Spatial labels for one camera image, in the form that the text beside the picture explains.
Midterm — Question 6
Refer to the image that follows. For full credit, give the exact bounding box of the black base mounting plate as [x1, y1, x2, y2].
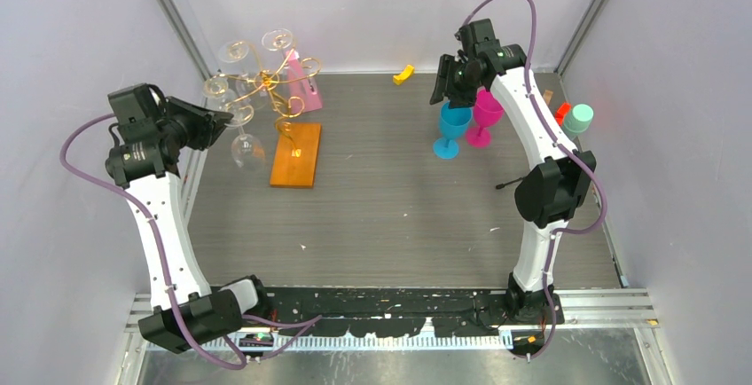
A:
[248, 287, 564, 338]

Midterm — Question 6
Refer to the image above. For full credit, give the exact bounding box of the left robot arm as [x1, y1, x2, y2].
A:
[106, 83, 272, 354]

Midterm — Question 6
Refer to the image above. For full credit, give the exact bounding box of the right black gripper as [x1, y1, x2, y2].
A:
[428, 54, 481, 110]

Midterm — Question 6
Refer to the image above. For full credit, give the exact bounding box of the pink wine glass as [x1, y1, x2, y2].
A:
[466, 90, 505, 148]

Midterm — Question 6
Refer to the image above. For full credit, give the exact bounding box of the tan wooden block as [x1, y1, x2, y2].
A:
[543, 90, 553, 105]

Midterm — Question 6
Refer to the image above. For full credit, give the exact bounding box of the clear wine glass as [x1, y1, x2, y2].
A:
[203, 77, 253, 114]
[261, 28, 296, 54]
[225, 102, 266, 171]
[218, 40, 258, 96]

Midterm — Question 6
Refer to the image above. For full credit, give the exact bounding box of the clear wine glass top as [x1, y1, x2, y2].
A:
[261, 28, 296, 54]

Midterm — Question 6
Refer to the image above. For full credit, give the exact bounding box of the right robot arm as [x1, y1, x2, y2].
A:
[430, 19, 596, 324]

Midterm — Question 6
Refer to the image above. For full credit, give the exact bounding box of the red toy piece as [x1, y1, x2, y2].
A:
[554, 102, 572, 126]

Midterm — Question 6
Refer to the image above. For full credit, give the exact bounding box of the blue wine glass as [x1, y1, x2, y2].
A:
[433, 102, 473, 160]

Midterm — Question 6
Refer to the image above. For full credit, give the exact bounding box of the yellow toy piece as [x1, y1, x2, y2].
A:
[392, 64, 415, 86]

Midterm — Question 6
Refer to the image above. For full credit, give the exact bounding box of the orange wooden rack base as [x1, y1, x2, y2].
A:
[270, 122, 322, 189]

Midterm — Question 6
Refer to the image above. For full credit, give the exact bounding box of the mint green cylinder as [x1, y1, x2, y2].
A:
[561, 104, 594, 140]

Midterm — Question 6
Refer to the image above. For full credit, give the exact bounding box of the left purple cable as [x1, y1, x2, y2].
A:
[59, 113, 323, 372]

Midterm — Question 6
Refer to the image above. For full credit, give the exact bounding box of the gold wire glass rack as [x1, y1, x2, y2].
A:
[210, 36, 322, 136]

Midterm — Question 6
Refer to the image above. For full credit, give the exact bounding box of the purple cable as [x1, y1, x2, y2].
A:
[461, 0, 608, 362]
[59, 113, 323, 372]

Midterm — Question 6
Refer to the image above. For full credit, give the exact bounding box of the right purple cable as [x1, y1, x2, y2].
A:
[461, 0, 608, 362]

